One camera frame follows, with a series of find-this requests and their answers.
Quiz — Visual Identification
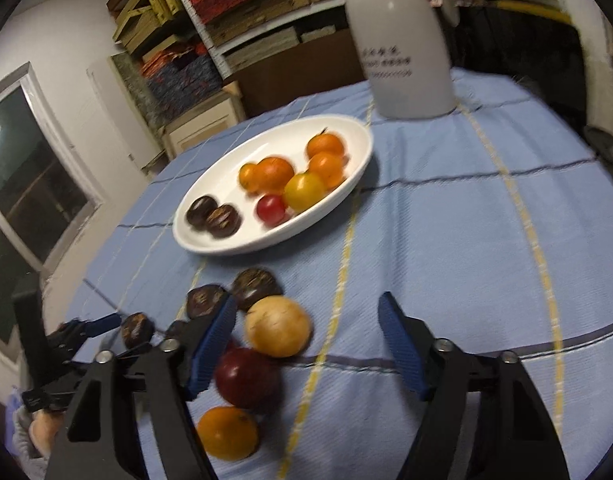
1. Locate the grey stone slab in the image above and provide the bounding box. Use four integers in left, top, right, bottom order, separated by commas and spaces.
111, 52, 163, 128

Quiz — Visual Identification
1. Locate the pale tan round fruit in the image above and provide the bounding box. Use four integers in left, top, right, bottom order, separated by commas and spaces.
244, 296, 313, 359

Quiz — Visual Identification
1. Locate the wooden picture frame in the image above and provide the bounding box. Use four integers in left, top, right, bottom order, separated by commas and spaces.
161, 82, 247, 161

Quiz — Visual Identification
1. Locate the white oval plate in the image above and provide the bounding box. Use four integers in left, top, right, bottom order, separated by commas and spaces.
172, 114, 375, 257

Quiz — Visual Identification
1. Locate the smooth orange citrus fruit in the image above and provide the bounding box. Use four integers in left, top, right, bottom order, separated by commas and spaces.
196, 406, 260, 462

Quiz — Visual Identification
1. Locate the red cherry tomato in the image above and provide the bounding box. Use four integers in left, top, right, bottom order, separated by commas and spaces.
255, 194, 288, 226

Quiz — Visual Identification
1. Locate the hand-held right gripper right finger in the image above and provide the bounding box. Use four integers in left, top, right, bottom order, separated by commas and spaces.
377, 291, 572, 480

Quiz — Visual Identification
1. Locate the brown wooden board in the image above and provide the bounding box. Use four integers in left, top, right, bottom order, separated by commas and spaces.
236, 30, 367, 121

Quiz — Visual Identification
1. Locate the person's left hand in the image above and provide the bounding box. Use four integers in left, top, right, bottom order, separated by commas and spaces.
28, 411, 66, 457

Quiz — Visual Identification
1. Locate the grey thermos jug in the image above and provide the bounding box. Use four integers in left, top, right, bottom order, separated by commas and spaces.
339, 0, 460, 121

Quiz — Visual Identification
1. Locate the small orange tangerine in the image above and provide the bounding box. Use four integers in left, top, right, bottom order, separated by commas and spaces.
238, 162, 260, 193

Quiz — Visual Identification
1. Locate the person's left forearm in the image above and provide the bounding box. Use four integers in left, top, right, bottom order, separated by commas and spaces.
4, 402, 47, 480

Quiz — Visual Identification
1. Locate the white framed window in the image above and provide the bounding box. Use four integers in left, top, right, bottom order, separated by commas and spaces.
0, 62, 104, 356

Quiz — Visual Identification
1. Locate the blue checkered tablecloth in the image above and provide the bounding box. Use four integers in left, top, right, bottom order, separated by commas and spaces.
74, 67, 613, 480

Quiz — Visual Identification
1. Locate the dark brown water chestnut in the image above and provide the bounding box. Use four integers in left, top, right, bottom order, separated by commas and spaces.
186, 284, 227, 320
185, 196, 218, 231
120, 312, 156, 350
205, 204, 240, 239
230, 268, 284, 311

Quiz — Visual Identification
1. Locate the white flat panel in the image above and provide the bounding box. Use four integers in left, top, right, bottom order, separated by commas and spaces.
86, 57, 162, 171

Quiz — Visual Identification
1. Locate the large orange tangerine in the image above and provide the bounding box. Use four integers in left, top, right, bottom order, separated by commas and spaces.
254, 157, 296, 195

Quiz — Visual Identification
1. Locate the dark red plum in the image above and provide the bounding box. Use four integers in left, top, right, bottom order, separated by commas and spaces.
215, 347, 282, 409

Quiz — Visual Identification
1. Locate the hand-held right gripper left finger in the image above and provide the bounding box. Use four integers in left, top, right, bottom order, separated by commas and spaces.
45, 295, 238, 480

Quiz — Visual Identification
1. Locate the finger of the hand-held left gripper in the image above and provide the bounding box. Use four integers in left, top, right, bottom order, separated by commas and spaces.
49, 312, 123, 356
114, 341, 157, 362

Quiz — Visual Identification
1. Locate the round black stand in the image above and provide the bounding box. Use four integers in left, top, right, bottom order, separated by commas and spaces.
584, 125, 613, 166

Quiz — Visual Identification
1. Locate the yellow-orange citrus fruit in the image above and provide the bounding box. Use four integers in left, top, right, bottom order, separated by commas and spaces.
283, 172, 327, 213

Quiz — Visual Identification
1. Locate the white metal shelf rack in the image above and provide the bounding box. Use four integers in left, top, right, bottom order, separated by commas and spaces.
159, 0, 572, 83

